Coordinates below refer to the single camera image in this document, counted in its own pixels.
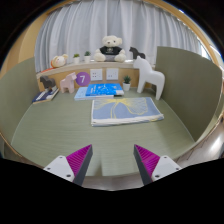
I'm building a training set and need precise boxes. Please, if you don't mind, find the large white horse figure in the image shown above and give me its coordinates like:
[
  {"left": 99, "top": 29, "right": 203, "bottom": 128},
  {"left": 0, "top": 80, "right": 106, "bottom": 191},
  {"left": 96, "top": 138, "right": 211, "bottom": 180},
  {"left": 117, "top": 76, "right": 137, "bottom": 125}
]
[{"left": 132, "top": 55, "right": 166, "bottom": 101}]

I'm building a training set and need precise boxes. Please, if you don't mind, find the cream teddy bear black shirt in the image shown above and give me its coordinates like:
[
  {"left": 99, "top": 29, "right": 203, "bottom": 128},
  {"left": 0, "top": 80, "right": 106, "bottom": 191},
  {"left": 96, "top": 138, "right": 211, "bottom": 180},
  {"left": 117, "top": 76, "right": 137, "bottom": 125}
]
[{"left": 92, "top": 34, "right": 128, "bottom": 63}]

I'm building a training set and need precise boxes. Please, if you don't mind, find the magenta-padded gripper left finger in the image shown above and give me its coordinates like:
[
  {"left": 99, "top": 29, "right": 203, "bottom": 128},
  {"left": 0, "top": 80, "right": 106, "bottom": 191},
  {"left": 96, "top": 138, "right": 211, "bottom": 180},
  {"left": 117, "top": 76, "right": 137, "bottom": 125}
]
[{"left": 43, "top": 144, "right": 94, "bottom": 187}]

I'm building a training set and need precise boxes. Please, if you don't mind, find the black horse figure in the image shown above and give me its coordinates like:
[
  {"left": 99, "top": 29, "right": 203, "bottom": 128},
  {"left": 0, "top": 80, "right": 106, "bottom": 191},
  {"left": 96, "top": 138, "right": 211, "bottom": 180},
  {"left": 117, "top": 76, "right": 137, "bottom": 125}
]
[{"left": 129, "top": 46, "right": 146, "bottom": 60}]

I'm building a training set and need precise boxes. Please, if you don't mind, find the wooden back ledge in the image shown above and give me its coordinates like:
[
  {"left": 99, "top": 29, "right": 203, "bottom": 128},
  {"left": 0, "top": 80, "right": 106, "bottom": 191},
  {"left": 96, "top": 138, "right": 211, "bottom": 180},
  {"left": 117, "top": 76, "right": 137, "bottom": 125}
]
[{"left": 35, "top": 59, "right": 158, "bottom": 93}]

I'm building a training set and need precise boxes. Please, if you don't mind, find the dark blue notebook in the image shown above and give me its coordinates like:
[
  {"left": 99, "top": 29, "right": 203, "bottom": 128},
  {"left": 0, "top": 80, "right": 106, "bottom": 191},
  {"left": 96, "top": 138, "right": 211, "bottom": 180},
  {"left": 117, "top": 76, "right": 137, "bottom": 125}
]
[{"left": 31, "top": 85, "right": 60, "bottom": 105}]

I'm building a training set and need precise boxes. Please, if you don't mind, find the blue towel with yellow print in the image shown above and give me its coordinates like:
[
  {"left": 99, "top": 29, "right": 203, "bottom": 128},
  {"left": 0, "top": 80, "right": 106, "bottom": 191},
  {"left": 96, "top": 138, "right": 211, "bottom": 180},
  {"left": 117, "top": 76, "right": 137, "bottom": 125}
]
[{"left": 90, "top": 96, "right": 165, "bottom": 127}]

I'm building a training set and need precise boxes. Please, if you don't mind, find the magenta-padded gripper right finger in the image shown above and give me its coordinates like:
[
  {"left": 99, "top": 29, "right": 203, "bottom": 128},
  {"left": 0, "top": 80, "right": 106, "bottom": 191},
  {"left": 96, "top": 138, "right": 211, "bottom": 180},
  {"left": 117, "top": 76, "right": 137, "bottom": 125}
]
[{"left": 133, "top": 144, "right": 183, "bottom": 186}]

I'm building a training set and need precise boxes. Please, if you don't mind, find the white grey curtain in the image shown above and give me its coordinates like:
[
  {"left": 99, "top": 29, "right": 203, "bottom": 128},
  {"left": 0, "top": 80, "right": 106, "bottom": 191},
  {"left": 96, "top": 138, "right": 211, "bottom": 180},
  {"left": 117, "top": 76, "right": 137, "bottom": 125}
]
[{"left": 34, "top": 0, "right": 204, "bottom": 73}]

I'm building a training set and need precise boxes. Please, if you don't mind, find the small potted plant white pot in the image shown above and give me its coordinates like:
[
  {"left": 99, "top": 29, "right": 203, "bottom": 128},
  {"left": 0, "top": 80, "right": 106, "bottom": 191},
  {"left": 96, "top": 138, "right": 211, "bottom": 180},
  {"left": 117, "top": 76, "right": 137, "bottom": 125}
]
[
  {"left": 72, "top": 53, "right": 81, "bottom": 65},
  {"left": 83, "top": 50, "right": 92, "bottom": 64}
]

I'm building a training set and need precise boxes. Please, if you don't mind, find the bright blue book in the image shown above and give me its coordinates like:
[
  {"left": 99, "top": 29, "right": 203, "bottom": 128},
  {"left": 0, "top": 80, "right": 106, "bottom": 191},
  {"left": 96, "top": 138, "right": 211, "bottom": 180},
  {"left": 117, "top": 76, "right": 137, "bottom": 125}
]
[{"left": 85, "top": 83, "right": 124, "bottom": 98}]

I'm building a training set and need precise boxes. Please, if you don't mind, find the cream and orange plush toy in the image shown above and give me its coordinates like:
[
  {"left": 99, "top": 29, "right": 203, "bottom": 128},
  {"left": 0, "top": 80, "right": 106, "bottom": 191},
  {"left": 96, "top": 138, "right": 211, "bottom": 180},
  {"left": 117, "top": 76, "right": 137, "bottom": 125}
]
[{"left": 49, "top": 53, "right": 69, "bottom": 69}]

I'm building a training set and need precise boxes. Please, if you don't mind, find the green partition panel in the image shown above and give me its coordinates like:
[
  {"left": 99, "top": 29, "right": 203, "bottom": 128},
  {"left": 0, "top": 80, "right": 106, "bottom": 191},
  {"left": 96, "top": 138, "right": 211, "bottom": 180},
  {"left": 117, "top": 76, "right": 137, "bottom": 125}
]
[
  {"left": 0, "top": 56, "right": 38, "bottom": 148},
  {"left": 153, "top": 45, "right": 224, "bottom": 143}
]

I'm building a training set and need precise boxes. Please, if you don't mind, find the white wall socket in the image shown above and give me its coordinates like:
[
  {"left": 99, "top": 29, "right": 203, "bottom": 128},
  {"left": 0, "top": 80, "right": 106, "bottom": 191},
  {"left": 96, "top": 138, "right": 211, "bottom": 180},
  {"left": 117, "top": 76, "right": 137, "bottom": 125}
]
[
  {"left": 105, "top": 67, "right": 120, "bottom": 81},
  {"left": 89, "top": 68, "right": 104, "bottom": 82}
]

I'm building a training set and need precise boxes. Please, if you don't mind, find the spiky potted plant white pot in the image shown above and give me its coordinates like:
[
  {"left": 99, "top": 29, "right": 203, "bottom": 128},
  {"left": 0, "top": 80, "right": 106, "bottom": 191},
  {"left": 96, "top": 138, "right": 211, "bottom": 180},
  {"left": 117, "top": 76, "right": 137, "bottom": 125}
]
[{"left": 122, "top": 75, "right": 132, "bottom": 92}]

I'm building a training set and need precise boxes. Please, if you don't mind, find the pink horse figure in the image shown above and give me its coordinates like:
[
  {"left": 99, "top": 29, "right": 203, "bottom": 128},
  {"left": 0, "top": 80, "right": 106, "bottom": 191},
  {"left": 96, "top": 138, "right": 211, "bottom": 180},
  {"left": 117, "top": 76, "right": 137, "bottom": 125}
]
[{"left": 59, "top": 71, "right": 78, "bottom": 94}]

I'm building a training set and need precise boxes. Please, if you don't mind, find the dark grey horse figure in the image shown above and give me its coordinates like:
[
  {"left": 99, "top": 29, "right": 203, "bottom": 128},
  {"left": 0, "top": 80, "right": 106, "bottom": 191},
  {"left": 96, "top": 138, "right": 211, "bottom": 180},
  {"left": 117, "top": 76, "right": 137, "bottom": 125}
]
[{"left": 39, "top": 75, "right": 57, "bottom": 91}]

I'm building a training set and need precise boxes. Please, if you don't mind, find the round purple number sign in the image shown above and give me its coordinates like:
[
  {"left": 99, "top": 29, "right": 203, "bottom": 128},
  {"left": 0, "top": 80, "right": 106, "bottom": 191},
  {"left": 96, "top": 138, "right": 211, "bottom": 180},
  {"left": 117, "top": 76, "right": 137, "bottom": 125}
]
[{"left": 75, "top": 71, "right": 91, "bottom": 87}]

